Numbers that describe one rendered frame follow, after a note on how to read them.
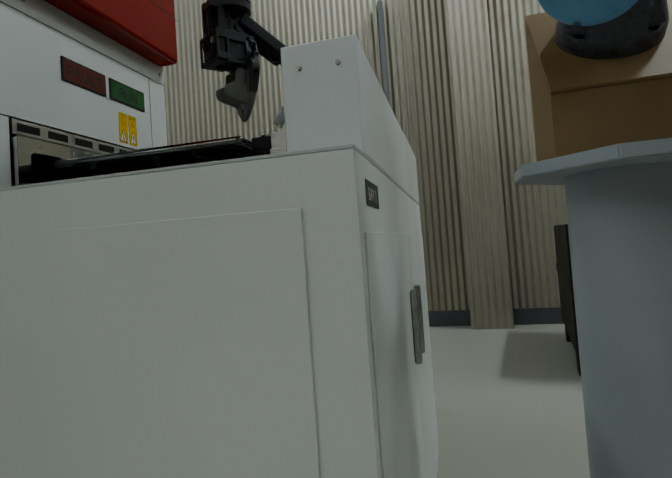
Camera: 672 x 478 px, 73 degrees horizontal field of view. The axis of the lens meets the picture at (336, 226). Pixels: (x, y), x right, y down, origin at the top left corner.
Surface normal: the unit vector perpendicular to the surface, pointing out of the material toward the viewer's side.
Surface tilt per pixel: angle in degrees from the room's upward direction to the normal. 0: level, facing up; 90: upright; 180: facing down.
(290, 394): 90
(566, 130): 90
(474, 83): 90
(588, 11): 139
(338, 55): 90
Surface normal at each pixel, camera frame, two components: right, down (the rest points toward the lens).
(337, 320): -0.25, -0.02
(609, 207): -0.75, 0.03
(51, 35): 0.97, -0.07
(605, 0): -0.44, 0.78
